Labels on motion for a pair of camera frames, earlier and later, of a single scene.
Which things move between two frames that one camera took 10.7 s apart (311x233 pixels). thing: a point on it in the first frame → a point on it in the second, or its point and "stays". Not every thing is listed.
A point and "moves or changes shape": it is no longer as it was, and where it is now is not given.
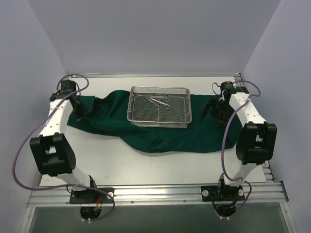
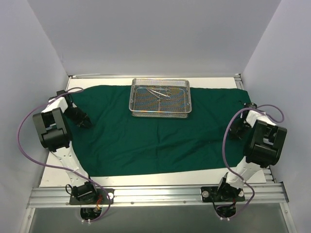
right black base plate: (222, 193) stays
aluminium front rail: (255, 192) stays
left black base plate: (92, 196) stays
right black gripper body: (216, 108) → (235, 131)
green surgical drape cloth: (109, 116) moves or changes shape
